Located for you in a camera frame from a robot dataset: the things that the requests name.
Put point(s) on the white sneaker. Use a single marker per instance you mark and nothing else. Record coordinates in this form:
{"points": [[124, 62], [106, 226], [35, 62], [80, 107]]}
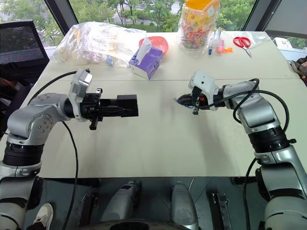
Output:
{"points": [[44, 214]]}

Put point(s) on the brown leather item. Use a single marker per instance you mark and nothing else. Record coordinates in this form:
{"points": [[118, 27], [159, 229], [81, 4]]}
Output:
{"points": [[301, 68]]}

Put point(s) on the light blue plastic toy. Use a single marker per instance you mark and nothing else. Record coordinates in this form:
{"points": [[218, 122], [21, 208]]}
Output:
{"points": [[109, 61]]}

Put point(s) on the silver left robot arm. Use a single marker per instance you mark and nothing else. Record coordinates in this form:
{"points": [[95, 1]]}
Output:
{"points": [[31, 119]]}

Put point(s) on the small clear plastic bag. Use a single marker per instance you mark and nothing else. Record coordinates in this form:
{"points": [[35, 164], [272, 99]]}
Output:
{"points": [[261, 38]]}

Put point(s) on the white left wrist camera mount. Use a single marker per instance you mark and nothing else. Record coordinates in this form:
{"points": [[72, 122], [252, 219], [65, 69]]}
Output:
{"points": [[80, 81]]}

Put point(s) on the black mesh office chair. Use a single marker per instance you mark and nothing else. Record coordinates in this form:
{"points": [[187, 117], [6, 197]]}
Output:
{"points": [[19, 43]]}

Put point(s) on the pink small bottle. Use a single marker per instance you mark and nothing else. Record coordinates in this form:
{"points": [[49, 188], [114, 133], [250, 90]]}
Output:
{"points": [[220, 46]]}

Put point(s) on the large clear plastic bag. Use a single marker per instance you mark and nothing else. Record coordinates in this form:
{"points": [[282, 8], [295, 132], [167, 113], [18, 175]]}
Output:
{"points": [[96, 40]]}

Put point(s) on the bagged colourful toy jar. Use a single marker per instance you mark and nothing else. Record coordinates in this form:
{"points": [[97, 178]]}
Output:
{"points": [[194, 26]]}

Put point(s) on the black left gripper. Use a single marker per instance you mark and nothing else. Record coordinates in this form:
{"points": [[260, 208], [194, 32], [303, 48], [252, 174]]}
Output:
{"points": [[92, 107]]}

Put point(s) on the orange plastic piece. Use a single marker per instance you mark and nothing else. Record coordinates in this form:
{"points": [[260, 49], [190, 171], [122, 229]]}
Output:
{"points": [[227, 50]]}

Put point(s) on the dark window frame post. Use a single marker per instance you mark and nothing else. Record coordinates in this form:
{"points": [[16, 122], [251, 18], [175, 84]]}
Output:
{"points": [[256, 14], [62, 16]]}

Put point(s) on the dark rounded robot base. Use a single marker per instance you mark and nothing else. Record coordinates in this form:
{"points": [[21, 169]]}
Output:
{"points": [[134, 225]]}

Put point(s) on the blue pen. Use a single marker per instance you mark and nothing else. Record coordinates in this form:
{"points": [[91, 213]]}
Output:
{"points": [[210, 50]]}

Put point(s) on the red plastic bowl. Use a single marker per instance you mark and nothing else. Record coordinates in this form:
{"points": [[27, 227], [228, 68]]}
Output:
{"points": [[160, 44]]}

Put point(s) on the purple tissue box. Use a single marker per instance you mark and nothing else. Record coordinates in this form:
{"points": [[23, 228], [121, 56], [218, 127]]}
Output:
{"points": [[148, 62]]}

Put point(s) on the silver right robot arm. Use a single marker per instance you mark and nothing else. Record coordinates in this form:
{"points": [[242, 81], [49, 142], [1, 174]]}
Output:
{"points": [[259, 112]]}

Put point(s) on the silver rounded robot leg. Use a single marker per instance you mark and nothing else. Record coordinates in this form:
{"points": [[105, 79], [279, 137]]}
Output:
{"points": [[122, 203], [183, 208]]}

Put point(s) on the small black box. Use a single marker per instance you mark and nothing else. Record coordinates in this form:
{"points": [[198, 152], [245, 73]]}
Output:
{"points": [[129, 101]]}

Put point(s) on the black table bracket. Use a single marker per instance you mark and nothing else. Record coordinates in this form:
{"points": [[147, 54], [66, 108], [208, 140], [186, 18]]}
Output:
{"points": [[88, 208], [221, 210]]}

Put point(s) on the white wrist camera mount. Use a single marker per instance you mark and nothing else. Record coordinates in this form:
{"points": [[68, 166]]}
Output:
{"points": [[204, 80], [80, 81]]}

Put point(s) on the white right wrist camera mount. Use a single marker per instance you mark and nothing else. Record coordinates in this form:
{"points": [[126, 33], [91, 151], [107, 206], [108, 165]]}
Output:
{"points": [[204, 80]]}

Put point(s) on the white printed box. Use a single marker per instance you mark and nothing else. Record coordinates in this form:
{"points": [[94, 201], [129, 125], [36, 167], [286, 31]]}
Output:
{"points": [[283, 43]]}

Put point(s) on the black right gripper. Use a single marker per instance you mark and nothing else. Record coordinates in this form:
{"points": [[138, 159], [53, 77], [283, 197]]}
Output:
{"points": [[197, 101]]}

